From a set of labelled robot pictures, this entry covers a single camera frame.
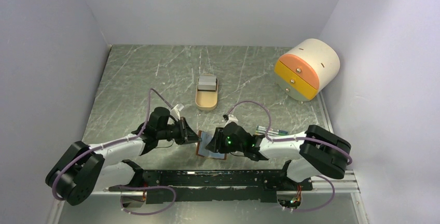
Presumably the brown leather card holder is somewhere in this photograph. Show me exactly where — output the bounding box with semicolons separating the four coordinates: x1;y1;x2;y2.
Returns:
196;130;227;160

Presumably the round pastel drawer cabinet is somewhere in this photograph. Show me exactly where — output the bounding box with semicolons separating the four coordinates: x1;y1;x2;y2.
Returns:
274;38;340;102

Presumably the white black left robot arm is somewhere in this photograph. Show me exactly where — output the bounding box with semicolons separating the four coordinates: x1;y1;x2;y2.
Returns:
45;107;201;206

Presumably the aluminium frame rail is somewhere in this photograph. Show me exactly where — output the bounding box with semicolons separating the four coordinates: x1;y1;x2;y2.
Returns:
48;92;362;224

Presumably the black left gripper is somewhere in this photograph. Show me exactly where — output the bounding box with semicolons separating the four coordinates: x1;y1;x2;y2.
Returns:
157;116;202;145

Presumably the pack of coloured markers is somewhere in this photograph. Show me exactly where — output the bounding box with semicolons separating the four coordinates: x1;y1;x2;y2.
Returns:
255;125;289;136

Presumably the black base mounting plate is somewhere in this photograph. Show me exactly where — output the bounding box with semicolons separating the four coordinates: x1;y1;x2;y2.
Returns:
125;169;313;204

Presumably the beige oval tray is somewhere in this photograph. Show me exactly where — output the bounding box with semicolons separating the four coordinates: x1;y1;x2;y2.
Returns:
195;79;219;111

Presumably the stack of credit cards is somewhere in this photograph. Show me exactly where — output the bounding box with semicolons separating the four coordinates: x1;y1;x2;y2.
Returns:
197;74;218;91

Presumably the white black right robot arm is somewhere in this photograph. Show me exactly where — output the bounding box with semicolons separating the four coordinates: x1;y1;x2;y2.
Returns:
205;121;353;190

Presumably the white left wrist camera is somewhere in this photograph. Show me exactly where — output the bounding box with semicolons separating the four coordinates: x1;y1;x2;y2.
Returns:
170;103;185;120

